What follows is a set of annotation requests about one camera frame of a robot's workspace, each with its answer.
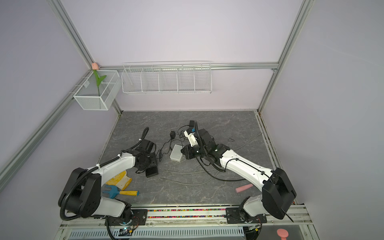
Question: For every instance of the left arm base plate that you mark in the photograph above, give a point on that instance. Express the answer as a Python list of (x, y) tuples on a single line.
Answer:
[(132, 217)]

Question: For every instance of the white mesh basket small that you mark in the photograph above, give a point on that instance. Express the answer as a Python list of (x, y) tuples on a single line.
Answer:
[(87, 94)]

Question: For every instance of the artificial tulip flower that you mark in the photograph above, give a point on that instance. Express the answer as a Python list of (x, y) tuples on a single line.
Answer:
[(99, 79)]

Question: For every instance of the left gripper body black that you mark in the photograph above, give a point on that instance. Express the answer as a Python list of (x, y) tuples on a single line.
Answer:
[(150, 161)]

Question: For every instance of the black power adapter plug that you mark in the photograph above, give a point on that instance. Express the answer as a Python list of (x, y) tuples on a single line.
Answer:
[(172, 135)]

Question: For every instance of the white wire basket long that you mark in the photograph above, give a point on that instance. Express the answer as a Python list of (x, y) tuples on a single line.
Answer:
[(167, 77)]

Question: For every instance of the blue yellow toy rake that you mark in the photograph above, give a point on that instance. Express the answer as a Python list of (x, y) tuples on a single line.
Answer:
[(113, 192)]

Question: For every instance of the black power cord tangled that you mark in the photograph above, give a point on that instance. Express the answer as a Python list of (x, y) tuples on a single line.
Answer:
[(179, 137)]

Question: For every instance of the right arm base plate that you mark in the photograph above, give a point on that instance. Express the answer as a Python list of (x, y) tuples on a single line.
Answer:
[(237, 216)]

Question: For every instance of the yellow work glove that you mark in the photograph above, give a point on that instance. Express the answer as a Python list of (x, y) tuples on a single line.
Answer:
[(121, 181)]

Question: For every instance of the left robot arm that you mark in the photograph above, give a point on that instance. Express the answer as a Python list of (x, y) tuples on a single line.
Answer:
[(82, 195)]

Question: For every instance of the pink purple toy shovel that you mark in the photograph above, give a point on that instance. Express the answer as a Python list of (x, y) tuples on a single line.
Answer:
[(243, 188)]

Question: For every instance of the black network switch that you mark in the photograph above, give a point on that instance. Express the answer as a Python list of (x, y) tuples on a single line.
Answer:
[(151, 172)]

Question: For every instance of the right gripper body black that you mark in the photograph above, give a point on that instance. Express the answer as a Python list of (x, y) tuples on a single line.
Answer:
[(193, 152)]

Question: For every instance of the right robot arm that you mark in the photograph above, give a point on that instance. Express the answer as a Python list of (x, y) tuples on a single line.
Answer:
[(277, 191)]

